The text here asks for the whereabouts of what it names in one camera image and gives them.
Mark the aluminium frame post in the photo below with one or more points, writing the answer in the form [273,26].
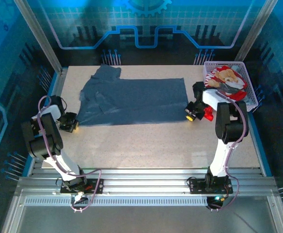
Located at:
[39,36]
[255,31]

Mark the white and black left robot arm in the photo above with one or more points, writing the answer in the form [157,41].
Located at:
[43,138]

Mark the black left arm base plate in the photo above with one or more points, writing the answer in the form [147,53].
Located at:
[95,187]

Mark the red teddy bear t-shirt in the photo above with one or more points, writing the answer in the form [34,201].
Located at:
[228,80]

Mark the aluminium mounting rail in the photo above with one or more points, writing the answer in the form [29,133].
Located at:
[144,182]

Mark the lavender plastic basket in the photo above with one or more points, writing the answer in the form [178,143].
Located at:
[251,103]

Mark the slotted metal strip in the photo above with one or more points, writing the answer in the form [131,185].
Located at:
[144,201]

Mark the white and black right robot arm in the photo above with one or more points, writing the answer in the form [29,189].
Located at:
[231,123]

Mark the light grey garment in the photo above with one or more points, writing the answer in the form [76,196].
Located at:
[239,69]

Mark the blue t-shirt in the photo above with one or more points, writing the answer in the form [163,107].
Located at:
[136,102]

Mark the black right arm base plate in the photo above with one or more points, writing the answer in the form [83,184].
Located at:
[197,187]

